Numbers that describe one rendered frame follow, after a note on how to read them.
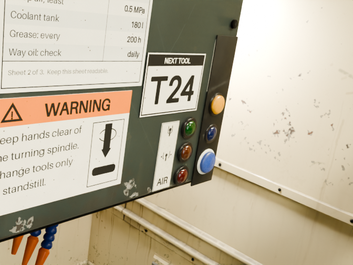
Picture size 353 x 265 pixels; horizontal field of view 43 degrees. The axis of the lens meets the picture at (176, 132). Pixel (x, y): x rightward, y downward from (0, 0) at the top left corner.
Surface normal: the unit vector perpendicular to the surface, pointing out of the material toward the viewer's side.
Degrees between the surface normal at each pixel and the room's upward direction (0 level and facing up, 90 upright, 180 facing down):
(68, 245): 90
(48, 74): 90
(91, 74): 90
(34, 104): 90
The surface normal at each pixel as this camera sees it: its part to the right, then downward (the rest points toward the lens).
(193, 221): -0.66, 0.11
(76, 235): 0.74, 0.29
